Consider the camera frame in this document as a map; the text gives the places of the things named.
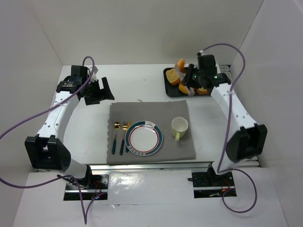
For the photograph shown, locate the orange round bun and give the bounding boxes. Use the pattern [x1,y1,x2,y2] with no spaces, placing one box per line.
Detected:
[175,59,186,74]

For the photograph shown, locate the orange bagel ring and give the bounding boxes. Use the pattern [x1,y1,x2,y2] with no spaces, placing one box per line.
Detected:
[178,82,190,94]

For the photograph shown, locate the metal tongs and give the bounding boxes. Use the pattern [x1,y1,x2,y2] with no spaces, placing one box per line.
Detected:
[175,69,195,97]

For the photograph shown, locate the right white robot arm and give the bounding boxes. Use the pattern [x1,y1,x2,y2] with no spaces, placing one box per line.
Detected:
[175,53,267,178]

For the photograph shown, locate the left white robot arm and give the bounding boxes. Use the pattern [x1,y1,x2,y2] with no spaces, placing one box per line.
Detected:
[25,65,114,187]

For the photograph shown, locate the small bread slice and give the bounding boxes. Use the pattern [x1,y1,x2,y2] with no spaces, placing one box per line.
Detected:
[196,87,209,96]

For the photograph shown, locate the large bread slice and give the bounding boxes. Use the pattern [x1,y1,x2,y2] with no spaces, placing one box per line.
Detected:
[165,69,181,86]

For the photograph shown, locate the black tray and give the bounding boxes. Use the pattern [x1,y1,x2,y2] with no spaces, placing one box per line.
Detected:
[163,67,210,98]

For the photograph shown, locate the gray placemat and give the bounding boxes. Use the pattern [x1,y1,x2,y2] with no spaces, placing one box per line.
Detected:
[107,100,196,165]

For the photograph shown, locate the pale green mug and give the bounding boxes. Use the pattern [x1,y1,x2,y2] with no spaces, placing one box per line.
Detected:
[171,117,188,141]

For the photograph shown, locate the white plate green rim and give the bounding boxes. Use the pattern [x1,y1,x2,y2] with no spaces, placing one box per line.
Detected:
[125,121,163,157]

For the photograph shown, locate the gold spoon green handle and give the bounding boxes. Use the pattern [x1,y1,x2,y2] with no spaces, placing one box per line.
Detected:
[111,122,121,154]

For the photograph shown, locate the gold fork green handle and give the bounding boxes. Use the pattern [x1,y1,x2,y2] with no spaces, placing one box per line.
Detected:
[119,121,128,155]

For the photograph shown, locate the gold knife green handle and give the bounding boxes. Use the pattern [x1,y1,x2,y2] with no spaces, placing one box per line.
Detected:
[125,120,131,153]

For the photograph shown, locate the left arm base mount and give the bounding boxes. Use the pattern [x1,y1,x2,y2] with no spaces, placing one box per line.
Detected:
[63,174,109,201]

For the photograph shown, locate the aluminium rail front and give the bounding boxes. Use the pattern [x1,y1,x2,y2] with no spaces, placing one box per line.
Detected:
[90,162,211,171]

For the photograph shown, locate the aluminium rail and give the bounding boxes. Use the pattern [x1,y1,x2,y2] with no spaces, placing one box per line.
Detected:
[219,65,259,166]
[90,162,211,171]

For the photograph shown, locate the aluminium rail right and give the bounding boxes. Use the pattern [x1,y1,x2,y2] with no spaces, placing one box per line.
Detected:
[219,65,259,166]

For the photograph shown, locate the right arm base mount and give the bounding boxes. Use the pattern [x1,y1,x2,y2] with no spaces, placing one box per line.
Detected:
[187,171,237,199]

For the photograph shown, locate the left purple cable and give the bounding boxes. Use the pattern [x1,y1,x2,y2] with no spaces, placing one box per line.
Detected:
[0,56,96,225]

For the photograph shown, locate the purple cable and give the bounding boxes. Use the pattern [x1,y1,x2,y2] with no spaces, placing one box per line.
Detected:
[198,43,258,214]
[0,56,96,225]

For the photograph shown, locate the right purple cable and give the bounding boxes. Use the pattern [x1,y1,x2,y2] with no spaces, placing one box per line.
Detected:
[198,43,258,214]

